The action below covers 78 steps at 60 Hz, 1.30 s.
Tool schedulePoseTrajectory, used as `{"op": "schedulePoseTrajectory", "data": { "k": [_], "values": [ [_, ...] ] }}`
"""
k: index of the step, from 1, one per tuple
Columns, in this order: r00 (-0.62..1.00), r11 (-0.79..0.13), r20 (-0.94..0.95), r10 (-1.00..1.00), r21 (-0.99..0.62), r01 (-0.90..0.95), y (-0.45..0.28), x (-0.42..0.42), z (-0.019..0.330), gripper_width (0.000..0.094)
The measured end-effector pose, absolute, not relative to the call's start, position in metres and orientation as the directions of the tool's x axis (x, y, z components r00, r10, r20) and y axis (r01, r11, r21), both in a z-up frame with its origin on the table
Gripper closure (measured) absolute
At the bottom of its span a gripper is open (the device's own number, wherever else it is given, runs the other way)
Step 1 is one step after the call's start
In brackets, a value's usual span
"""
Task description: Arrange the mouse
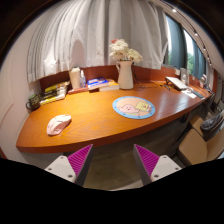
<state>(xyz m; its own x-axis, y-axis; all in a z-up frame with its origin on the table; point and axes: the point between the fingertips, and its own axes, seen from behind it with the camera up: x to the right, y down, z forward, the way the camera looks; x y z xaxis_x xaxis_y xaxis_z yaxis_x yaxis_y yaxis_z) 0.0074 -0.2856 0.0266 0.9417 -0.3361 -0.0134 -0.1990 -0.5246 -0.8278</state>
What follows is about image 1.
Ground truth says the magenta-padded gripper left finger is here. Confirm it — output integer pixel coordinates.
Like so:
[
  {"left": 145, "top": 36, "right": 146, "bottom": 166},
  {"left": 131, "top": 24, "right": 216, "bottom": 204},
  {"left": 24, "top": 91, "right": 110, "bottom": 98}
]
[{"left": 44, "top": 143, "right": 94, "bottom": 187}]

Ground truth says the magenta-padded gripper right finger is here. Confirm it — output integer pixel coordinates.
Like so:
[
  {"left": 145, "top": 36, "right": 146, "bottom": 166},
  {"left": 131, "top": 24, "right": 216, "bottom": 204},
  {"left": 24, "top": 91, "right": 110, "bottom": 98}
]
[{"left": 133, "top": 143, "right": 183, "bottom": 186}]

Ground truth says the pink computer mouse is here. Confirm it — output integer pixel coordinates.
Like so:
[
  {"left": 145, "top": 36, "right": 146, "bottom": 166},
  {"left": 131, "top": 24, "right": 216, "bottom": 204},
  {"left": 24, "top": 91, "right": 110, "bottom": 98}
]
[{"left": 46, "top": 114, "right": 73, "bottom": 137}]

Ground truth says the round cartoon print mouse pad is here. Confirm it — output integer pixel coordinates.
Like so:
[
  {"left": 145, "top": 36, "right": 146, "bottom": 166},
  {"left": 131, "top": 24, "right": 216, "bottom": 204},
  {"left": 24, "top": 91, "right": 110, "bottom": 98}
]
[{"left": 112, "top": 96, "right": 156, "bottom": 120}]

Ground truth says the tan wooden chair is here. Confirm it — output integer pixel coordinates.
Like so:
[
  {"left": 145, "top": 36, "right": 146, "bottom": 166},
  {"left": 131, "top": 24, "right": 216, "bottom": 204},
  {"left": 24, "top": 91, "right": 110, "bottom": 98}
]
[
  {"left": 189, "top": 114, "right": 214, "bottom": 135},
  {"left": 176, "top": 128, "right": 224, "bottom": 167}
]

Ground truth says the dark grey bag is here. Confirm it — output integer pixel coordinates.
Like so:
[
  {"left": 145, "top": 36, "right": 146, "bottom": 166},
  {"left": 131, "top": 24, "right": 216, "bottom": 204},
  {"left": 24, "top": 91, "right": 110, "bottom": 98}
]
[{"left": 199, "top": 112, "right": 224, "bottom": 142}]

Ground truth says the white and yellow book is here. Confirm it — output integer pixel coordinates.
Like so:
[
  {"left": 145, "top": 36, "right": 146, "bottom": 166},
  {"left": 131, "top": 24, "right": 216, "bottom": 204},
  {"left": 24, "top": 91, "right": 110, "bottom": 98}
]
[{"left": 39, "top": 93, "right": 67, "bottom": 106}]

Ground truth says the dark green mug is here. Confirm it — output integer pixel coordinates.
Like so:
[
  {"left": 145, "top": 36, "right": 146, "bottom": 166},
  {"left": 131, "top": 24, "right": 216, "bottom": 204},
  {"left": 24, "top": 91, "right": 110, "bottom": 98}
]
[{"left": 25, "top": 93, "right": 42, "bottom": 112}]

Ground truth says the white paper sheet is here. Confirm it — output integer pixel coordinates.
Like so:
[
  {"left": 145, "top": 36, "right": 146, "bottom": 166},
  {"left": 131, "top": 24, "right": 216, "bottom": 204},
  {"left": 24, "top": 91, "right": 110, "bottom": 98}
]
[{"left": 181, "top": 90, "right": 198, "bottom": 100}]

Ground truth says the red book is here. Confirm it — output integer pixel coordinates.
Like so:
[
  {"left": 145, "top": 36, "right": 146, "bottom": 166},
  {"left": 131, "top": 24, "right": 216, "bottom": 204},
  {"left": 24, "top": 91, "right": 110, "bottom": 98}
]
[{"left": 67, "top": 85, "right": 89, "bottom": 95}]

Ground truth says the yellow and black book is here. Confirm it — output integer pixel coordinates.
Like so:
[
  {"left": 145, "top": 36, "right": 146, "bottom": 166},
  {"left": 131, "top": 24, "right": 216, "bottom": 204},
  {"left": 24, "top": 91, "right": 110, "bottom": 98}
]
[{"left": 44, "top": 81, "right": 70, "bottom": 94}]

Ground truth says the white laptop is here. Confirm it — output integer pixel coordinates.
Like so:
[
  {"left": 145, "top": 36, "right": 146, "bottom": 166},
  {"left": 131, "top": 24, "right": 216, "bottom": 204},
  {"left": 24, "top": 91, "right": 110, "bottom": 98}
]
[{"left": 165, "top": 76, "right": 190, "bottom": 91}]

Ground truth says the clear spray bottle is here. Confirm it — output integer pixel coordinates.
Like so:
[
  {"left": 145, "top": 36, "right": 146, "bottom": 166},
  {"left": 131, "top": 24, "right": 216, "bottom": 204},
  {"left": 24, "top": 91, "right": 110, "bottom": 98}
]
[{"left": 79, "top": 69, "right": 87, "bottom": 89}]

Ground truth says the cream tumbler with lid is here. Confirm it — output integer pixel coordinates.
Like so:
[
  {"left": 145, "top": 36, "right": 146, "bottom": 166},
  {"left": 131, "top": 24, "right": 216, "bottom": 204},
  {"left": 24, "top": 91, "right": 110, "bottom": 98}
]
[{"left": 68, "top": 66, "right": 82, "bottom": 90}]

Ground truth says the blue book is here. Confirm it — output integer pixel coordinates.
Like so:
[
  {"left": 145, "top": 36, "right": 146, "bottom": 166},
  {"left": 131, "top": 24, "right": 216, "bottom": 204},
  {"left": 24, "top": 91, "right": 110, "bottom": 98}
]
[{"left": 86, "top": 77, "right": 110, "bottom": 91}]

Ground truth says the white jug vase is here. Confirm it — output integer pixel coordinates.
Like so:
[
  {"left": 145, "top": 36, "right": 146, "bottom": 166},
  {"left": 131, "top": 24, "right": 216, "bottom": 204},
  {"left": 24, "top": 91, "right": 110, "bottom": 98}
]
[{"left": 115, "top": 59, "right": 135, "bottom": 91}]

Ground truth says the dark grey window curtain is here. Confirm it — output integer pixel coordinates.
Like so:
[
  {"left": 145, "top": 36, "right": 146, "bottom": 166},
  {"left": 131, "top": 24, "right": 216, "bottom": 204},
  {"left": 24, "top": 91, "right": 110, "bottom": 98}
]
[{"left": 164, "top": 14, "right": 188, "bottom": 70}]

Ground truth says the white flower bouquet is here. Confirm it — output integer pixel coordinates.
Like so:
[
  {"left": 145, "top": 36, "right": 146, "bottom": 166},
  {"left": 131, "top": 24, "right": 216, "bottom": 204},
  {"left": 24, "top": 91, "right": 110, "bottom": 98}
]
[{"left": 109, "top": 38, "right": 144, "bottom": 64}]

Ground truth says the white pleated curtain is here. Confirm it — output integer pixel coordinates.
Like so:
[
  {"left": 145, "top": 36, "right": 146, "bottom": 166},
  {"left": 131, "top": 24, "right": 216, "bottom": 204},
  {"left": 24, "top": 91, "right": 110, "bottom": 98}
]
[{"left": 26, "top": 0, "right": 169, "bottom": 84}]

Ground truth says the black cable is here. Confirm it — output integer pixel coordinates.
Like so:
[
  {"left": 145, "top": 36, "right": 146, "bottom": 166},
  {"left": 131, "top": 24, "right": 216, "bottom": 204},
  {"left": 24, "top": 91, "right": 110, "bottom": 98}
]
[{"left": 133, "top": 68, "right": 160, "bottom": 90}]

